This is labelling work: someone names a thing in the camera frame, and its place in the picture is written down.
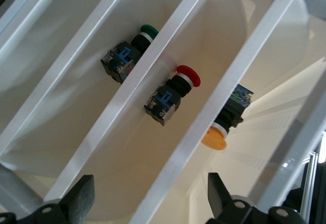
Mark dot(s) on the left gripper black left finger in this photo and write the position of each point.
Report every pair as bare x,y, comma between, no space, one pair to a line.
79,201

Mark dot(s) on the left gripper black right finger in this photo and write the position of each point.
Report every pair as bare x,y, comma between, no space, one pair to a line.
219,198

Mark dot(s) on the orange push button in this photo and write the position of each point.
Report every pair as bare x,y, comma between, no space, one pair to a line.
215,140

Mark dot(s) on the white drawer holding orange button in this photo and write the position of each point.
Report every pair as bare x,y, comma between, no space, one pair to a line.
214,107

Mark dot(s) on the red push button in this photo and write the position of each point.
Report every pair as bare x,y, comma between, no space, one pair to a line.
165,101

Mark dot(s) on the white drawer holding red button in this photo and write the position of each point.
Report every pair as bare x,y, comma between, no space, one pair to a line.
132,86

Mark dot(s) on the white drawer holding green button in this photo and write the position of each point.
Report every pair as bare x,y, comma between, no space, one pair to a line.
59,63

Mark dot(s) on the green push button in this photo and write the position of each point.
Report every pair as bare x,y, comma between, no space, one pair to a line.
122,61

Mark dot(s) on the empty white drawer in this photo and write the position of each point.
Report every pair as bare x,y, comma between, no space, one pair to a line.
51,30

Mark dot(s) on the aluminium frame profile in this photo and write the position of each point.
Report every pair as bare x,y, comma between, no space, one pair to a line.
313,157

